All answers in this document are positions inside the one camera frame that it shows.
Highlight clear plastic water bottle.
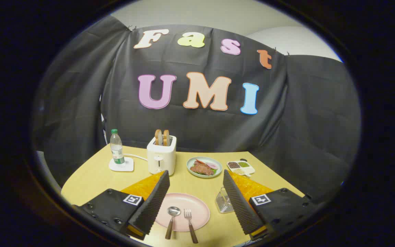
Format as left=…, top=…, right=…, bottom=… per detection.
left=110, top=129, right=125, bottom=165

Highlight pale green plate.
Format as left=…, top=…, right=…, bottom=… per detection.
left=187, top=156, right=223, bottom=178

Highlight brown meat slice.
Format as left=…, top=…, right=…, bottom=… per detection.
left=190, top=160, right=215, bottom=176

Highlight metal wire cutlery basket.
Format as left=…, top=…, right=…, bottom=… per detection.
left=215, top=187, right=235, bottom=214

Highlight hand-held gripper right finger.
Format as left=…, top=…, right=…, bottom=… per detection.
left=223, top=169, right=321, bottom=240

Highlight white toaster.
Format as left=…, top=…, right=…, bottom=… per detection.
left=147, top=136, right=177, bottom=176

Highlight white divided seasoning dish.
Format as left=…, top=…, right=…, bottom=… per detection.
left=227, top=159, right=255, bottom=177

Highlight white square coaster pad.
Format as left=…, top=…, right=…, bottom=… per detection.
left=109, top=157, right=134, bottom=172

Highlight pink plate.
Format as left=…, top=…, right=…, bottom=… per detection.
left=155, top=193, right=211, bottom=232

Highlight wooden handled metal spoon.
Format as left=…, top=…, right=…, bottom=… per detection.
left=165, top=206, right=181, bottom=240

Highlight wooden handled metal fork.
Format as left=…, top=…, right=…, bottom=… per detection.
left=184, top=209, right=199, bottom=244

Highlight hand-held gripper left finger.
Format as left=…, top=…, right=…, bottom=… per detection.
left=72, top=170, right=170, bottom=240

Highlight black backdrop cloth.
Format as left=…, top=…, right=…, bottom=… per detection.
left=33, top=15, right=362, bottom=206

